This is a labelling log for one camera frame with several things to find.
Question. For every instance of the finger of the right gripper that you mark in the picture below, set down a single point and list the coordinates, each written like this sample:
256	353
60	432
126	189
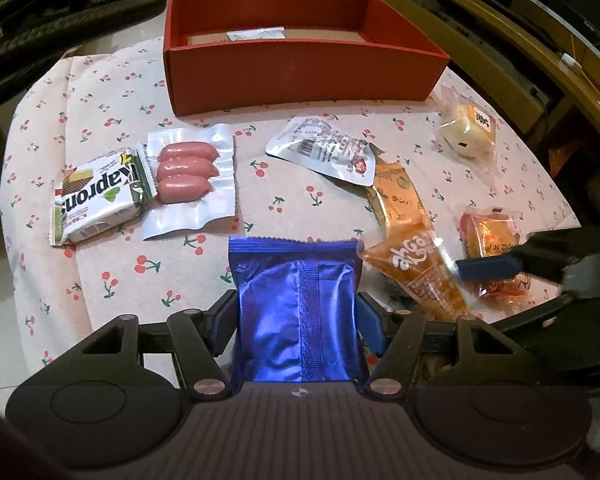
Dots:
490	267

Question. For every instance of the white pouch in box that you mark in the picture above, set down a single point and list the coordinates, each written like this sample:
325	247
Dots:
263	33

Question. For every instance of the pink sausages vacuum pack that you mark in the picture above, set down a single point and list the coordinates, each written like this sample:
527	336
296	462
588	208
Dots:
191	177

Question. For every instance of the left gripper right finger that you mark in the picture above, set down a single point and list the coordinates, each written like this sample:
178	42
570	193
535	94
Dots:
396	338

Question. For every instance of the brown tofu snack packet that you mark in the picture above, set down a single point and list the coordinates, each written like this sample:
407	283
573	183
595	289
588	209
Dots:
408	254

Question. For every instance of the orange pastry in wrapper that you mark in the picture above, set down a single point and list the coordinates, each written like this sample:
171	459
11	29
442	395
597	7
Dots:
489	233

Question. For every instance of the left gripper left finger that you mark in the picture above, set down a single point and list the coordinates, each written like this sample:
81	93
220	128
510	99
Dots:
198	338

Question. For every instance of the cherry print tablecloth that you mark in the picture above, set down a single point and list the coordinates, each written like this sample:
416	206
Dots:
86	107

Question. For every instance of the white printed snack pouch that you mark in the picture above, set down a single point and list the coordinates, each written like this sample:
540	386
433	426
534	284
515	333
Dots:
317	145

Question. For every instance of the red cardboard box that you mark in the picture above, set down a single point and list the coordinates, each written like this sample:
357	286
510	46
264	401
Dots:
334	50

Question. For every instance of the gold foil snack packet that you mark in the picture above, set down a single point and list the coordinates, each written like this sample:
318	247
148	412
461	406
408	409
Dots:
393	197

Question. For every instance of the blue foil snack bag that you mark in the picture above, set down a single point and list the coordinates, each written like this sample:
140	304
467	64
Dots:
296	311

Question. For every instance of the white green wafer pack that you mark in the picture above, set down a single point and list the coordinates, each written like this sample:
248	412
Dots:
100	195

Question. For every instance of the white bun in wrapper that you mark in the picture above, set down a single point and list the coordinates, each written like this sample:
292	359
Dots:
467	133

